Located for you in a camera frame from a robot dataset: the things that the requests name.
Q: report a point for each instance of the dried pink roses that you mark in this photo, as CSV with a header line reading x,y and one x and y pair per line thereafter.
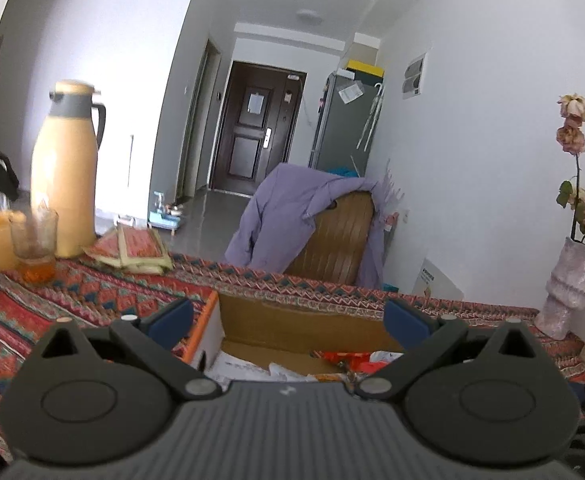
x,y
575,130

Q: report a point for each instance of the white board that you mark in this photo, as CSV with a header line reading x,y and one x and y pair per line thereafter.
x,y
437,285

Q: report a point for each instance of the grey fridge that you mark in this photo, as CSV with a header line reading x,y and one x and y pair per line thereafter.
x,y
345,125

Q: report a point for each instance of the wooden chair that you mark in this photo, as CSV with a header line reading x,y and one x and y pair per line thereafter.
x,y
337,240

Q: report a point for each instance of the folded patterned placemats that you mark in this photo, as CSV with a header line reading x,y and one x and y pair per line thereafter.
x,y
132,250

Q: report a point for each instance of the white snack packet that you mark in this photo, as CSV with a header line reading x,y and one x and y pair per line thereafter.
x,y
257,367

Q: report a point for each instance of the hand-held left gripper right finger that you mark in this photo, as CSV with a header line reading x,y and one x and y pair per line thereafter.
x,y
405,321

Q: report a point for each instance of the pale pink vase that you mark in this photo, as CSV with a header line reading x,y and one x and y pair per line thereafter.
x,y
567,290

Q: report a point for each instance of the dark brown door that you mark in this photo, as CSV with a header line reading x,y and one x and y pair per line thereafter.
x,y
252,125

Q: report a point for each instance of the patterned red tablecloth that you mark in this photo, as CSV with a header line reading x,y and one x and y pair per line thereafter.
x,y
82,295

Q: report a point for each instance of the glass cup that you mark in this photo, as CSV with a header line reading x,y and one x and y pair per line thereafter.
x,y
35,250

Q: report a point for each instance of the beige thermos jug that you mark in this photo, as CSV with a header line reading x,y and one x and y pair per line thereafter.
x,y
65,175

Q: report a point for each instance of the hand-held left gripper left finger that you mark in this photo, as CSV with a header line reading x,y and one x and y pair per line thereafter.
x,y
172,319

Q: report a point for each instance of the white umbrellas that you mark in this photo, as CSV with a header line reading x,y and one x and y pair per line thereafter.
x,y
372,115

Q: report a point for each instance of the yellow box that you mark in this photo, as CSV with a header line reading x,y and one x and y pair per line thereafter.
x,y
367,67

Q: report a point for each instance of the red cardboard box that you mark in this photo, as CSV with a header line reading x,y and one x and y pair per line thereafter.
x,y
292,322

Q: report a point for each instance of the purple jacket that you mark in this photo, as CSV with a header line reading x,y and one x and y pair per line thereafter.
x,y
277,215

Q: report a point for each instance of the small blue floor rack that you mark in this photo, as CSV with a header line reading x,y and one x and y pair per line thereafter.
x,y
165,215

